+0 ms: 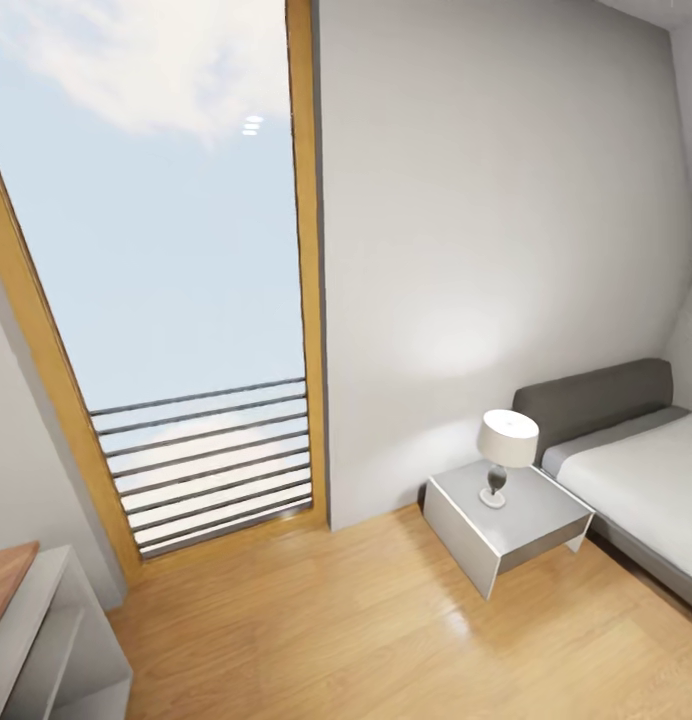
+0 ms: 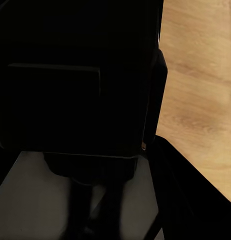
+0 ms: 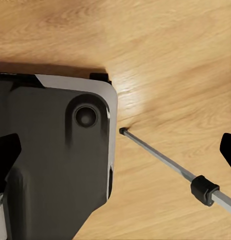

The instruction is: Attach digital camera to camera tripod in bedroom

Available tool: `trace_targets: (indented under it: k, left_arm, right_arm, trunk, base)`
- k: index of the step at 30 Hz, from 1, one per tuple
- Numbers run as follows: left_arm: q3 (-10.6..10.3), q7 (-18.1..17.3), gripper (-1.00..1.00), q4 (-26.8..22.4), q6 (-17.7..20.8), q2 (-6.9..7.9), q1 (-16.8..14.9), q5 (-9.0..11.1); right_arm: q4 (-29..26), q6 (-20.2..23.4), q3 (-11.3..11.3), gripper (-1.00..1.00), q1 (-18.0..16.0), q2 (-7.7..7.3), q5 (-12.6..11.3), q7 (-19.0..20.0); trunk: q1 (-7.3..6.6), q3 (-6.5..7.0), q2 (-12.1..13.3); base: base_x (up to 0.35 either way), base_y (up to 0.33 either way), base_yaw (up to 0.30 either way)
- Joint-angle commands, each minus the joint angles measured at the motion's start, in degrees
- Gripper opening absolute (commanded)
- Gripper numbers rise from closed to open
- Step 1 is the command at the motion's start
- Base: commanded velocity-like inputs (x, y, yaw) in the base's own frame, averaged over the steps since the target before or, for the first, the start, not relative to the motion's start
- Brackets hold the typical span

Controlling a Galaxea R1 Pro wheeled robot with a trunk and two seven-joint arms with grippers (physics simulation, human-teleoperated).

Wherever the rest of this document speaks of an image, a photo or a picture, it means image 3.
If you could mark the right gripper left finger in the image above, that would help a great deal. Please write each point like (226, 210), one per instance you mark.
(10, 149)

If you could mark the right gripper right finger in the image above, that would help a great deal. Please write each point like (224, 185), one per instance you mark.
(225, 147)

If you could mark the camera tripod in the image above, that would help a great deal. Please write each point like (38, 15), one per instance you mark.
(204, 190)

